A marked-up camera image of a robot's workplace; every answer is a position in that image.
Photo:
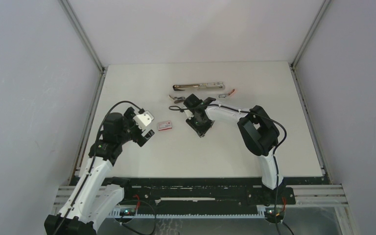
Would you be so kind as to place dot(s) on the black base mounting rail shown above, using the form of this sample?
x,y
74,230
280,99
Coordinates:
x,y
210,196

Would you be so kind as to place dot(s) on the red white staple box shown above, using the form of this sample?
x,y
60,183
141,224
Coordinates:
x,y
165,125

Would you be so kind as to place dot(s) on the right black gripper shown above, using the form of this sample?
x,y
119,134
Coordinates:
x,y
201,130

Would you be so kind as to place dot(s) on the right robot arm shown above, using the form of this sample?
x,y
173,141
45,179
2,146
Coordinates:
x,y
257,129

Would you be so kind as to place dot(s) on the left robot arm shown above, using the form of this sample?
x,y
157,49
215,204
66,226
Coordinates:
x,y
84,211

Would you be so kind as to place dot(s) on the right controller board with wires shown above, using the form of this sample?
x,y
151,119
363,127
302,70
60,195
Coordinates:
x,y
276,216

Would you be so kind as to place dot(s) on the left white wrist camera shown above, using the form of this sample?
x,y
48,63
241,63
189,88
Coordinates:
x,y
143,120

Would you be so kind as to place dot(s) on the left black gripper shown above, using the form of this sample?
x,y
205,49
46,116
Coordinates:
x,y
128,118

